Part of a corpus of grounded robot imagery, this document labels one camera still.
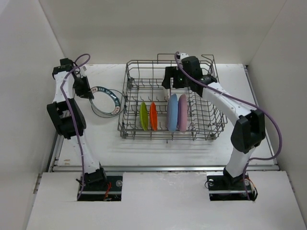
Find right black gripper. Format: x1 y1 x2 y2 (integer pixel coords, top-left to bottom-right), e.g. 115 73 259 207
162 66 191 89

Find pink plate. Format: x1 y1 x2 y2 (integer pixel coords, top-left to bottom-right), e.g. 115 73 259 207
177 94 188 132

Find white plate black rings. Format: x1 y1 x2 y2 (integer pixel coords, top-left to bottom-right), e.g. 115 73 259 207
90 89 123 119

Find orange plastic plate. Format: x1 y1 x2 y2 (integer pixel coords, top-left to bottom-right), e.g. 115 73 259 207
149 102 158 131

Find green plastic plate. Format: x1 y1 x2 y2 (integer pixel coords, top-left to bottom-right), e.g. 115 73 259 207
140 102 148 131

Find white plate orange sunburst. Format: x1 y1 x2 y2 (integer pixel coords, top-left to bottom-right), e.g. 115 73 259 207
163 88 169 102

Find white plate blue rim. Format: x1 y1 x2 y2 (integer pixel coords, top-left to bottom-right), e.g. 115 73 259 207
89 86 121 116

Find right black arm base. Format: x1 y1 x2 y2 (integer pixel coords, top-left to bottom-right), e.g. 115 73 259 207
204 174 258 201

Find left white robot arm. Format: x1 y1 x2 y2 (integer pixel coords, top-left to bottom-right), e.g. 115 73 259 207
47 58 108 190

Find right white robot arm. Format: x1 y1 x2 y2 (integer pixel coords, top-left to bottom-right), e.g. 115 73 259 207
162 52 266 189

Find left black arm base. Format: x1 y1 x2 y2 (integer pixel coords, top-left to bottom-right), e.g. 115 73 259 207
76 174 123 202

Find grey wire dish rack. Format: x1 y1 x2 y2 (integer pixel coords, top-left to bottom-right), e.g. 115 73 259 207
118 54 227 140

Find aluminium rail left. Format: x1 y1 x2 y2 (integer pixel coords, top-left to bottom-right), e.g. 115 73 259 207
46 133 64 173

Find aluminium rail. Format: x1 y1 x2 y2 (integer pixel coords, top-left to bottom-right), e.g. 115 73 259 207
46 133 64 173
47 164 280 173

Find aluminium rail front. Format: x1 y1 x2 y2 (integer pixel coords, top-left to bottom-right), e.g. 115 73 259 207
47 164 280 173

